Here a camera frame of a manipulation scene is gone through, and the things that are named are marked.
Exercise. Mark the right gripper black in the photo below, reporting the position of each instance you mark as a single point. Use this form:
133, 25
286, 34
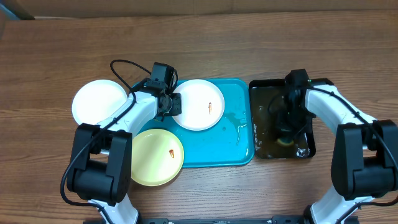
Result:
286, 125

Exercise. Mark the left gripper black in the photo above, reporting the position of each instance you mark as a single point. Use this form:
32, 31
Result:
178, 108

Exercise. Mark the green yellow sponge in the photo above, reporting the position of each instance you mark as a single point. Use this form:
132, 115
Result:
285, 142

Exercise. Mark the pinkish white plate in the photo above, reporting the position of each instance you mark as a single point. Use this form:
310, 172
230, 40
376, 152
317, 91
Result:
202, 105

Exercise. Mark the white plate with sauce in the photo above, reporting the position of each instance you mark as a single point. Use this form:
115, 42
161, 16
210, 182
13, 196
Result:
97, 100

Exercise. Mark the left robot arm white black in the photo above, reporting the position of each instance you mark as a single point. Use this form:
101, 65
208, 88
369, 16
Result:
108, 118

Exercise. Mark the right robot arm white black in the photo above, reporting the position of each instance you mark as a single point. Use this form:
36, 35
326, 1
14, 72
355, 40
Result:
364, 162

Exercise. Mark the black tray with water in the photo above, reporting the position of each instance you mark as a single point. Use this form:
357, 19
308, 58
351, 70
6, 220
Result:
265, 98

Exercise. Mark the blue plastic tray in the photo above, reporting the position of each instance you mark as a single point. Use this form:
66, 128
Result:
229, 142

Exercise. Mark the yellow plate with sauce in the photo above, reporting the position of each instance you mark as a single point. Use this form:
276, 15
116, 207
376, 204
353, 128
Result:
157, 157

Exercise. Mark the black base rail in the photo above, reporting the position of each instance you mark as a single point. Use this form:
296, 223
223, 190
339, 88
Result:
274, 220

